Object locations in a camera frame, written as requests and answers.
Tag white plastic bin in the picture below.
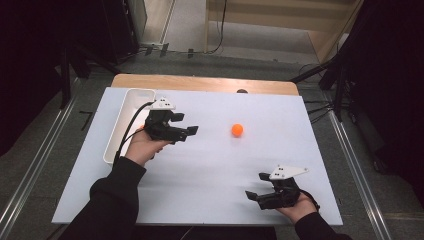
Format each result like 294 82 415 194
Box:
102 88 158 167

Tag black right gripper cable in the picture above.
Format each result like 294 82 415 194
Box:
299 188 321 213

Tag metal floor rail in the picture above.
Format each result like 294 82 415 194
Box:
0 78 82 239
328 109 394 240

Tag black metal stand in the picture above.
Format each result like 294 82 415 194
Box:
59 41 122 110
289 54 355 123

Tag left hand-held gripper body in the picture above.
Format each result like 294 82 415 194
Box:
143 97 188 144

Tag black cabinet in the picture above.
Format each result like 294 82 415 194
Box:
99 0 148 65

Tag black curtain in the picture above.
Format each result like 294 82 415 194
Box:
346 0 424 204
0 0 111 158

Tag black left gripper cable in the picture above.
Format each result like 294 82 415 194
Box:
112 101 155 167

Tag black floor cables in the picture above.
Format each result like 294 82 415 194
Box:
303 99 335 125

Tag person's left hand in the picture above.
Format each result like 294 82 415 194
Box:
124 128 171 168

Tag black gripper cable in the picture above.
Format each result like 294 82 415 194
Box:
112 101 155 167
299 188 321 213

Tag white board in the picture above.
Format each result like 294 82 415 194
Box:
51 87 344 226

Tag person's right hand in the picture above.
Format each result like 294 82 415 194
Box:
274 192 319 225

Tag plain orange ball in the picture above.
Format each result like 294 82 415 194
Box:
231 123 245 138

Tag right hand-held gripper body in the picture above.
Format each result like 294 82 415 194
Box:
256 164 310 211

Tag thin black hanging cable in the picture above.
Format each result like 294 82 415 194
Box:
204 0 229 56

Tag wooden shelf unit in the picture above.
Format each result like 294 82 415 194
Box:
204 0 365 64

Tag wooden table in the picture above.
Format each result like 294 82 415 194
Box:
110 73 300 97

